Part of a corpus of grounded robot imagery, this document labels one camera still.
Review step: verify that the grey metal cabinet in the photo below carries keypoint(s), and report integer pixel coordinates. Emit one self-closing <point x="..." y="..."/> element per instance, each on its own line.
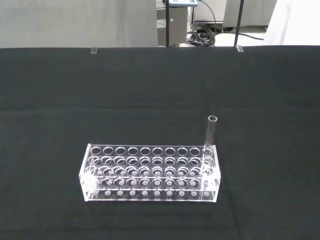
<point x="178" y="25"/>

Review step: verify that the clear acrylic test tube rack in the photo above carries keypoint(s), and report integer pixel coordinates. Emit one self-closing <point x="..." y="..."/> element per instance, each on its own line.
<point x="150" y="172"/>

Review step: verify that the white draped fabric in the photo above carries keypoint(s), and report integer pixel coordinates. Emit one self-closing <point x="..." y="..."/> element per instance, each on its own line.
<point x="295" y="22"/>

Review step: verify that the clear cloth clip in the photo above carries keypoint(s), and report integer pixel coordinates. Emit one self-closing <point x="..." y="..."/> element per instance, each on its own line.
<point x="94" y="50"/>
<point x="239" y="48"/>

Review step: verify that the pale board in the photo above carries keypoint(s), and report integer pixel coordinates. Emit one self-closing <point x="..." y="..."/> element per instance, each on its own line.
<point x="75" y="22"/>

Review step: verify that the black tripod pole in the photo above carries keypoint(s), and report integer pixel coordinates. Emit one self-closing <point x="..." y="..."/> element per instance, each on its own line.
<point x="167" y="22"/>
<point x="239" y="22"/>

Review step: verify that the black bench cloth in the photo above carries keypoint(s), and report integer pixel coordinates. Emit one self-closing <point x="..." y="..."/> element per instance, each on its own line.
<point x="150" y="100"/>

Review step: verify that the grey device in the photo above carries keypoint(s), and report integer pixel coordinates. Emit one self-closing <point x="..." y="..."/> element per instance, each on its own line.
<point x="183" y="2"/>

